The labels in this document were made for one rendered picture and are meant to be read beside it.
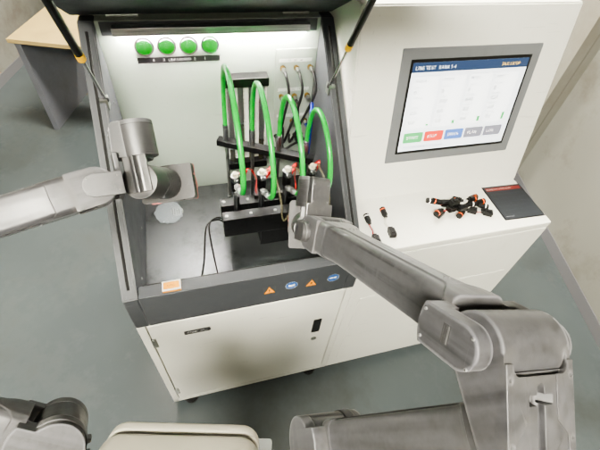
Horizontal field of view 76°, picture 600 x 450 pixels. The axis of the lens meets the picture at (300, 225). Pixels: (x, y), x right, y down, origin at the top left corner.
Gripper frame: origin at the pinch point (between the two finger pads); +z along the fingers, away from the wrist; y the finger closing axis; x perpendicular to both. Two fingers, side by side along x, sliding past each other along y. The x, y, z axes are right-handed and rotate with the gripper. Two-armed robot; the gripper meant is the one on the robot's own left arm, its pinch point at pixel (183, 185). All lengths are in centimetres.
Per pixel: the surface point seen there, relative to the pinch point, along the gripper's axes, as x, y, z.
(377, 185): 5, -47, 53
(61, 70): -115, 153, 206
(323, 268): 28, -26, 37
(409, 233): 22, -54, 47
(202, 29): -44, -2, 28
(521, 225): 25, -94, 56
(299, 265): 25.7, -18.5, 35.6
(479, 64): -26, -79, 41
